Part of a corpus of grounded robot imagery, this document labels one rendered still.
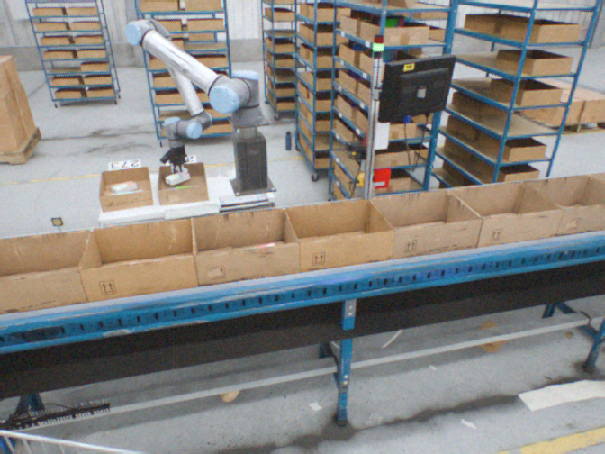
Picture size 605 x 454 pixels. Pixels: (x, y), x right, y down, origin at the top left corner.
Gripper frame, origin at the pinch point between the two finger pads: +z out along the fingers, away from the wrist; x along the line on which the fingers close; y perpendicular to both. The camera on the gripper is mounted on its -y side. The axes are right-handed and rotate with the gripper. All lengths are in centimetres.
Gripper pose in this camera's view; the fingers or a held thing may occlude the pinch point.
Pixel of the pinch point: (177, 177)
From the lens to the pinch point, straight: 295.5
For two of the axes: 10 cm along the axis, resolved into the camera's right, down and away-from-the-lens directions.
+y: 6.7, -3.7, 6.4
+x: -7.4, -3.3, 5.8
